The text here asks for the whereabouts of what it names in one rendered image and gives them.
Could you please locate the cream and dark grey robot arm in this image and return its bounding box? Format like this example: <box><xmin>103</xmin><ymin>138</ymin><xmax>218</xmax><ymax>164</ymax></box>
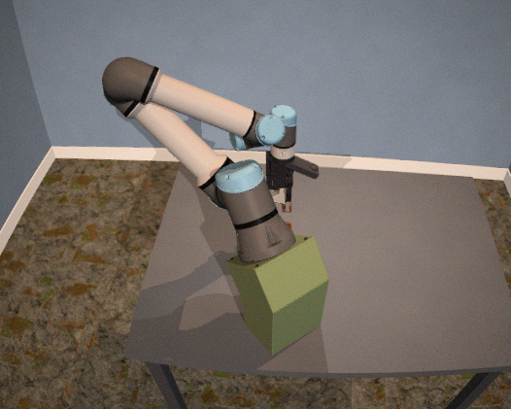
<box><xmin>102</xmin><ymin>57</ymin><xmax>297</xmax><ymax>263</ymax></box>

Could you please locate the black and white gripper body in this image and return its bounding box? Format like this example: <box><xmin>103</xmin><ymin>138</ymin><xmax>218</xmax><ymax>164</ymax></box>
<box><xmin>266</xmin><ymin>151</ymin><xmax>294</xmax><ymax>190</ymax></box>

